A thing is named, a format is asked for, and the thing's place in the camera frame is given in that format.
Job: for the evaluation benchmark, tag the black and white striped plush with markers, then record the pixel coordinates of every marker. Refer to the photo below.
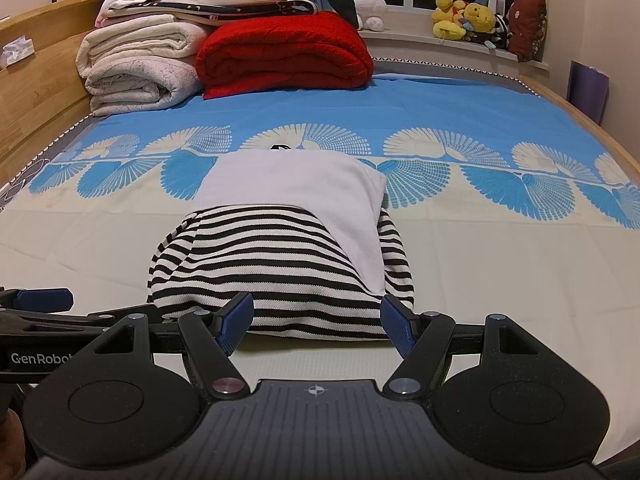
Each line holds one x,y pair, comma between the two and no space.
500,35

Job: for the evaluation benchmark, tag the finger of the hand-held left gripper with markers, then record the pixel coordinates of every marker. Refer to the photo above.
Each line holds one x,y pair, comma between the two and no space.
45,300
60,322

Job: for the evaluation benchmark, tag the dark red cushion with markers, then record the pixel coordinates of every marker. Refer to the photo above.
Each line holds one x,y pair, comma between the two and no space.
527,30

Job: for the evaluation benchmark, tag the yellow plush toy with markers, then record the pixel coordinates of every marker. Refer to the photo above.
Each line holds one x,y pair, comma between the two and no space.
447,17
480,20

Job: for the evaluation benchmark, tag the cream folded blanket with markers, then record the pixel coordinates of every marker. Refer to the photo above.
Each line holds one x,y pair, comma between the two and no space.
140,42

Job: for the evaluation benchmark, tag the purple board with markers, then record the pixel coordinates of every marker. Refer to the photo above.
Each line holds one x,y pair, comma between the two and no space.
587,92

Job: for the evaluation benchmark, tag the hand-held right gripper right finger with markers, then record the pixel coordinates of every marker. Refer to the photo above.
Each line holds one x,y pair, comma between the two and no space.
397,322

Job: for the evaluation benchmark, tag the white seal plush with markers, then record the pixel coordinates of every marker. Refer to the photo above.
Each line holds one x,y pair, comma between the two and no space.
370,10

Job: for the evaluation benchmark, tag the striped shirt with white vest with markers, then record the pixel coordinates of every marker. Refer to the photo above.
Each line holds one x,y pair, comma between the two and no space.
280,260

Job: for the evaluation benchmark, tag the white tissue pack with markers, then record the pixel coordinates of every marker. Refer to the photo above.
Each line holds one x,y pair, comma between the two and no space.
19,51

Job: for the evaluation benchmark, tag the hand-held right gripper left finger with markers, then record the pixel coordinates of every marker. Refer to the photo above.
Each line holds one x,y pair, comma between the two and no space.
237,317

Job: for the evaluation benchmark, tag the navy patterned folded blanket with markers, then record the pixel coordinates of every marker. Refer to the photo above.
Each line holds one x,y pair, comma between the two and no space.
225,11

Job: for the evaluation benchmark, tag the red folded blanket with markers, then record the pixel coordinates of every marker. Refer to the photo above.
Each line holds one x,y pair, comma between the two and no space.
280,55

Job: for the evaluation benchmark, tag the white window sill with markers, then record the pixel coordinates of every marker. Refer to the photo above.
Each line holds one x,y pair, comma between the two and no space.
440,55

